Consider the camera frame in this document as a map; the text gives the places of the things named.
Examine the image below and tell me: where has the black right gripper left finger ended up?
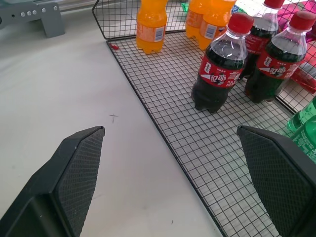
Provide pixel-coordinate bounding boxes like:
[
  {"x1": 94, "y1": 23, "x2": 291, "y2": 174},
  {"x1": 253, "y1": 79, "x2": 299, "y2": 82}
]
[{"x1": 0, "y1": 126, "x2": 106, "y2": 237}]

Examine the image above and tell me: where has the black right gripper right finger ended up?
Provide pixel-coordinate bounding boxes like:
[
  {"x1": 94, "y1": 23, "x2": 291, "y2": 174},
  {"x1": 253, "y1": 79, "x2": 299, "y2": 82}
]
[{"x1": 236, "y1": 125, "x2": 316, "y2": 237}]

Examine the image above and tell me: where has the green soda bottle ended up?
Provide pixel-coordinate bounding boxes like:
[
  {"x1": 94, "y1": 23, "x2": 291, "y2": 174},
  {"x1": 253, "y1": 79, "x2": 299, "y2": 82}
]
[
  {"x1": 286, "y1": 95, "x2": 316, "y2": 134},
  {"x1": 291, "y1": 121, "x2": 316, "y2": 165}
]

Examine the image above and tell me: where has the red snack packet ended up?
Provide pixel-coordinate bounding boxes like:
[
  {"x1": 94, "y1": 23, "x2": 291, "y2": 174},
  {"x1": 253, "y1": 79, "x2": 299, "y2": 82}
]
[{"x1": 289, "y1": 67, "x2": 316, "y2": 94}]

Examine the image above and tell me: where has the cola bottle red cap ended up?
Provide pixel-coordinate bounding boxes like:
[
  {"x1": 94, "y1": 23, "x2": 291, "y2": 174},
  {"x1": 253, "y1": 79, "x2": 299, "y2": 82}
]
[
  {"x1": 238, "y1": 0, "x2": 286, "y2": 80},
  {"x1": 244, "y1": 11, "x2": 315, "y2": 104},
  {"x1": 191, "y1": 12, "x2": 255, "y2": 114}
]

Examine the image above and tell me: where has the orange soda bottle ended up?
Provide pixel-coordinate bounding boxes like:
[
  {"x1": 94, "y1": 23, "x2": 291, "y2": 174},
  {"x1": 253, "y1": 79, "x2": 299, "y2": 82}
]
[
  {"x1": 136, "y1": 0, "x2": 168, "y2": 55},
  {"x1": 198, "y1": 0, "x2": 237, "y2": 51},
  {"x1": 185, "y1": 0, "x2": 206, "y2": 40}
]

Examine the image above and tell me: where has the magenta snack packet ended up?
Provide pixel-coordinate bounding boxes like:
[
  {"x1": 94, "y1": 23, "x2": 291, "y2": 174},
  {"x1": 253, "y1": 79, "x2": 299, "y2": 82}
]
[{"x1": 277, "y1": 0, "x2": 316, "y2": 64}]

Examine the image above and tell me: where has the black wire mesh basket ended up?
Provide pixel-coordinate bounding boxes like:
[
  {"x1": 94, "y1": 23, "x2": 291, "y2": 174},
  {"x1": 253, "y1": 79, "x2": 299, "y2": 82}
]
[{"x1": 91, "y1": 0, "x2": 316, "y2": 237}]

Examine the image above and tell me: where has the grey metal bracket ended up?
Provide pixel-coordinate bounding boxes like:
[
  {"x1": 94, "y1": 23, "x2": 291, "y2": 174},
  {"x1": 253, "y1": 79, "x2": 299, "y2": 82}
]
[{"x1": 0, "y1": 0, "x2": 66, "y2": 39}]

